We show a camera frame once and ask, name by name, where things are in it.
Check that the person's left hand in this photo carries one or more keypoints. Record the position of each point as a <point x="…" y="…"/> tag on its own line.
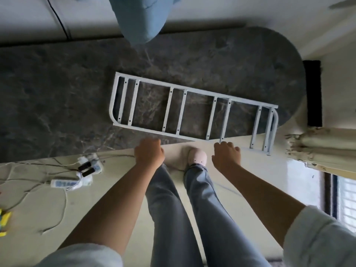
<point x="150" y="154"/>

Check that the person's right hand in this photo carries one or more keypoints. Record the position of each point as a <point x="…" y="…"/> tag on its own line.
<point x="227" y="158"/>

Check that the white metal frame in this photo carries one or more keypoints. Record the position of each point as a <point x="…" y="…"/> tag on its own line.
<point x="168" y="110"/>

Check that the person's right forearm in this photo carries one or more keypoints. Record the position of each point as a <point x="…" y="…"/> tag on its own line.
<point x="267" y="203"/>

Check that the person's left forearm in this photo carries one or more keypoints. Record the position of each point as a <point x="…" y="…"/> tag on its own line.
<point x="111" y="211"/>

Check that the person's right pale shoe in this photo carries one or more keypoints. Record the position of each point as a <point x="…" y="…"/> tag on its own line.
<point x="197" y="157"/>

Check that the person's white shirt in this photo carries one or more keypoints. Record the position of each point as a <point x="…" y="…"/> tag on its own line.
<point x="322" y="236"/>

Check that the white power strip with plugs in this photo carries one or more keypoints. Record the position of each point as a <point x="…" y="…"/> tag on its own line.
<point x="89" y="166"/>

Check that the long white power strip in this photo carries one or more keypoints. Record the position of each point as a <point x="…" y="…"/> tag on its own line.
<point x="65" y="184"/>

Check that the patterned beige curtain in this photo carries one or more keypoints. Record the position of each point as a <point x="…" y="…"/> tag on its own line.
<point x="322" y="153"/>

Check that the grey marble TV cabinet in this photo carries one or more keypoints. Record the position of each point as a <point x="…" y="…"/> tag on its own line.
<point x="55" y="91"/>

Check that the blue cloth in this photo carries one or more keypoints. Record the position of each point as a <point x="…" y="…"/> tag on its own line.
<point x="142" y="16"/>

